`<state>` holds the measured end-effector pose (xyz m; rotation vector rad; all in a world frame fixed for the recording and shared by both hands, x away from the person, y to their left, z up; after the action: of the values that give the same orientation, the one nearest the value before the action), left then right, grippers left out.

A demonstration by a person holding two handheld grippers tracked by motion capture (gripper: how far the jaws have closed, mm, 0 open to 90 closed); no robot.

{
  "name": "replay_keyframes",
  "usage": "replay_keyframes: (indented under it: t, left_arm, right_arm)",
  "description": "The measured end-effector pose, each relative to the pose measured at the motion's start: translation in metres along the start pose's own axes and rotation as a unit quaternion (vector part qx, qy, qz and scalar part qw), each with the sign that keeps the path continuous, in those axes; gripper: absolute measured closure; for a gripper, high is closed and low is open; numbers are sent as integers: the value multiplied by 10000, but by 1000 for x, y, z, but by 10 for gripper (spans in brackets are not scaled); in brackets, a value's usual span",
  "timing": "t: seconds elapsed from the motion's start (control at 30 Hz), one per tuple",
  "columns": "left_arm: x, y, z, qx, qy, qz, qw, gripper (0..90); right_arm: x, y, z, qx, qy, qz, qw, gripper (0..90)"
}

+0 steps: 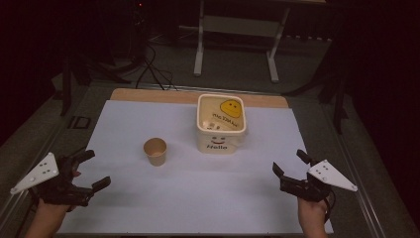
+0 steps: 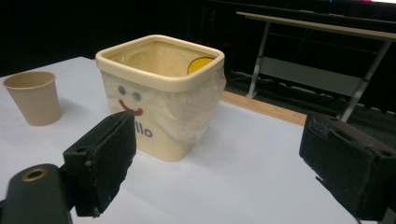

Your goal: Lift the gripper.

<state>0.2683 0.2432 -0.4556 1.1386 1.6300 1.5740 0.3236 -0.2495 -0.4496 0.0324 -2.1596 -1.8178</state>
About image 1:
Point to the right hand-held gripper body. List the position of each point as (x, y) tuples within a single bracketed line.
[(318, 181)]

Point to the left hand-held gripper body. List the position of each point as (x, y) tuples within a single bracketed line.
[(49, 180)]

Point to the brown paper cup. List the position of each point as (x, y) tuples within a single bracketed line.
[(155, 151)]

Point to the cream plastic bin with smiley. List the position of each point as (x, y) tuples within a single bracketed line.
[(221, 127)]

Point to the person's left hand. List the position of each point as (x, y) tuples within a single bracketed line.
[(54, 206)]

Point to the person's right hand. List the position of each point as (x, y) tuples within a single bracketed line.
[(312, 213)]

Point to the black tripod stand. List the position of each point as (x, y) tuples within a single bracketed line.
[(330, 82)]

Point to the white table mat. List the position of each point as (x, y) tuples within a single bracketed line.
[(185, 185)]

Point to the white metal table frame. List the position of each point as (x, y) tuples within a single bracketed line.
[(237, 29)]

